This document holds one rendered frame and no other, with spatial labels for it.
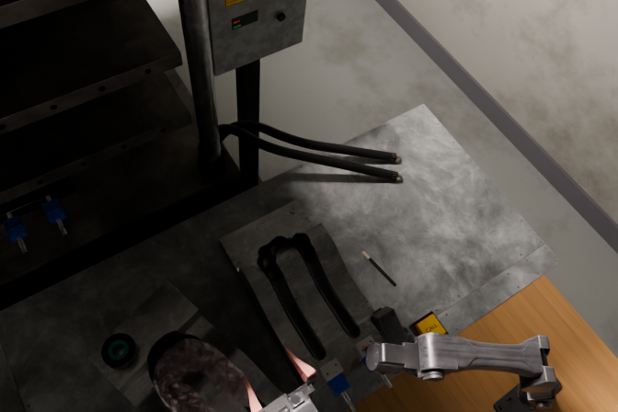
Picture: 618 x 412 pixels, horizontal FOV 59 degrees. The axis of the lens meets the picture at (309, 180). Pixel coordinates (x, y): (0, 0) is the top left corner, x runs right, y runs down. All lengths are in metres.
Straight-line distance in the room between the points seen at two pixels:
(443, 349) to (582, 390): 0.70
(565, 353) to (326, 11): 2.38
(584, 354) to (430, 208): 0.60
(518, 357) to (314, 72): 2.20
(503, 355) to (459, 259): 0.60
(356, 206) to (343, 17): 1.87
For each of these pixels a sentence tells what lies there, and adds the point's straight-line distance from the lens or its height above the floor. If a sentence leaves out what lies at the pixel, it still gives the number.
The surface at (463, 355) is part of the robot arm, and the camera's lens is 1.15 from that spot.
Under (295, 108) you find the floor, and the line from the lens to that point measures 2.91.
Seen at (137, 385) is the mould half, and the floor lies 0.87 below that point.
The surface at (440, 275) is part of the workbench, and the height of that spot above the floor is 0.80.
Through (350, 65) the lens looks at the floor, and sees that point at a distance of 3.14.
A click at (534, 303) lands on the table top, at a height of 0.80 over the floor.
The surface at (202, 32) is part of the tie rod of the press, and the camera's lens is 1.28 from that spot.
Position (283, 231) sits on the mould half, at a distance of 1.59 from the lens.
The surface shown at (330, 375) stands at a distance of 1.42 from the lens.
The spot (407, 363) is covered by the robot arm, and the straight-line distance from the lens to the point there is 1.15.
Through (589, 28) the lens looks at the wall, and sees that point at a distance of 2.58.
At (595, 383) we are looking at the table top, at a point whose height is 0.80.
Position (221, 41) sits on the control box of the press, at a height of 1.20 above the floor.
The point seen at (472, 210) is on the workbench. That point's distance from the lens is 1.82.
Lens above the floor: 2.31
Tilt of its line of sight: 60 degrees down
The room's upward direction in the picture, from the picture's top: 10 degrees clockwise
